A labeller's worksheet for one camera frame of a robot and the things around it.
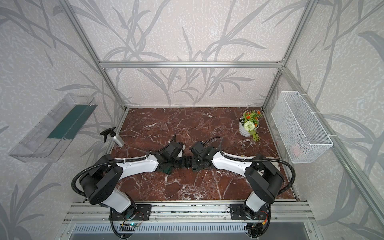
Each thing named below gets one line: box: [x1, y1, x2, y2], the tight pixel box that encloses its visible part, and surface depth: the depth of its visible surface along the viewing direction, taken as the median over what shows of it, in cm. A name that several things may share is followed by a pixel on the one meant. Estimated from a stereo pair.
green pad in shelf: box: [47, 104, 98, 140], surface depth 68 cm
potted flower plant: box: [239, 109, 263, 141], surface depth 95 cm
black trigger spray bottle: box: [100, 126, 125, 147], surface depth 93 cm
